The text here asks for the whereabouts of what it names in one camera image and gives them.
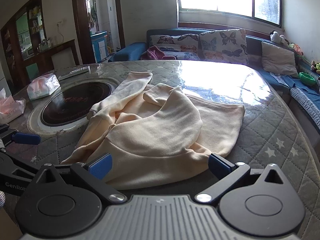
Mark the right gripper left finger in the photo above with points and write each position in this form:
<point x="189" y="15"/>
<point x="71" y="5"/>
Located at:
<point x="96" y="171"/>

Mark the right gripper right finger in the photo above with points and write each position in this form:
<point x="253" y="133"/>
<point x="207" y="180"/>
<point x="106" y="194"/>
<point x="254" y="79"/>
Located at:
<point x="229" y="176"/>

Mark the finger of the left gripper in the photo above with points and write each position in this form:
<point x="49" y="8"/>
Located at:
<point x="10" y="135"/>

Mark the cream sweatshirt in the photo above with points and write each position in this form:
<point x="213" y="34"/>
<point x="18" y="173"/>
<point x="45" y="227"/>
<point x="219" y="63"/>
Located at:
<point x="156" y="135"/>

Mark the pink plastic bag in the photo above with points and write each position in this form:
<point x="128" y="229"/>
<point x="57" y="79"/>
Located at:
<point x="10" y="109"/>

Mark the white tissue pack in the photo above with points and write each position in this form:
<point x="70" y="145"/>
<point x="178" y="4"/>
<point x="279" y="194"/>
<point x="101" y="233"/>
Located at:
<point x="43" y="86"/>

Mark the black round induction cooktop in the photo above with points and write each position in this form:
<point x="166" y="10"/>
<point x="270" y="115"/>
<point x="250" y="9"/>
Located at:
<point x="66" y="110"/>

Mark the dark wooden cabinet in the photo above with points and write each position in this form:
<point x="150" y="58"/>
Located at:
<point x="29" y="52"/>

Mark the blue corner sofa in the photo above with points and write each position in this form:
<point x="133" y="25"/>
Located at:
<point x="307" y="97"/>

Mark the green plastic bowl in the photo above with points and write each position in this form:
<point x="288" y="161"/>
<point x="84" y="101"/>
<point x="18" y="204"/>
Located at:
<point x="307" y="79"/>

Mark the beige plain cushion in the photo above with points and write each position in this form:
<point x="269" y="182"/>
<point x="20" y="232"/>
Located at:
<point x="278" y="60"/>

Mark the right butterfly pillow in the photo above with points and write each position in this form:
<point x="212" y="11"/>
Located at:
<point x="226" y="46"/>

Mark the butterfly pillow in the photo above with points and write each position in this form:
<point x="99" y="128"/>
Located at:
<point x="182" y="47"/>
<point x="226" y="46"/>

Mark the blue white small cabinet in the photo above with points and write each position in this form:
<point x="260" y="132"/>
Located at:
<point x="99" y="45"/>

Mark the magenta cloth on sofa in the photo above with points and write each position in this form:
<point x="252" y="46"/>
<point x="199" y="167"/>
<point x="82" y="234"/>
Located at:
<point x="154" y="53"/>

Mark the left butterfly pillow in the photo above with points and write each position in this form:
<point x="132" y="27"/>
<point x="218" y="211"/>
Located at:
<point x="182" y="47"/>

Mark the brown green plush toy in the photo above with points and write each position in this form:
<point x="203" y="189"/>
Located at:
<point x="315" y="67"/>

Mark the black white plush toy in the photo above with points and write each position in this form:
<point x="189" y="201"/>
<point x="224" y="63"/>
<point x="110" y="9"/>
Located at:
<point x="275" y="37"/>

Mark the dark wooden door frame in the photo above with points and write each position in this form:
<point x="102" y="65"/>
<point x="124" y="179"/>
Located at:
<point x="82" y="29"/>

